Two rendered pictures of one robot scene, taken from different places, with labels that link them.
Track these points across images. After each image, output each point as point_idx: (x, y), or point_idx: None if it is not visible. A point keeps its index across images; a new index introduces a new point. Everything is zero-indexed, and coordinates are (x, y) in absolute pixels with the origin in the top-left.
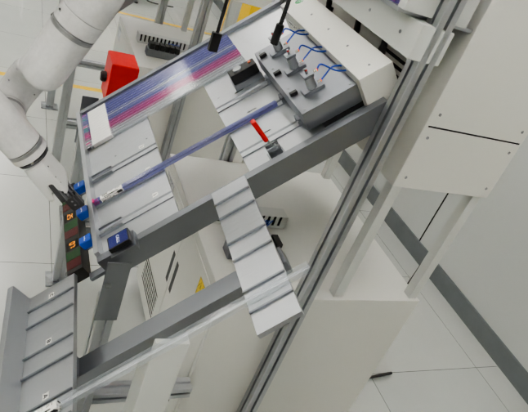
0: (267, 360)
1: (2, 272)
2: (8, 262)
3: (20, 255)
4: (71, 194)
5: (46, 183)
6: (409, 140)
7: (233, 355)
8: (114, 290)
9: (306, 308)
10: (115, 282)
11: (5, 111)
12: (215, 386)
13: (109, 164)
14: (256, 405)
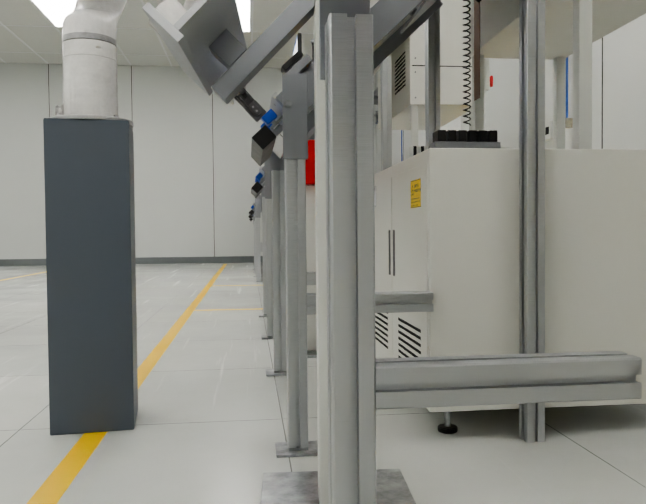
0: (524, 247)
1: (219, 373)
2: (226, 369)
3: (239, 366)
4: (250, 95)
5: (223, 73)
6: None
7: (476, 250)
8: (296, 112)
9: (540, 142)
10: (295, 100)
11: (180, 8)
12: (470, 313)
13: None
14: (539, 339)
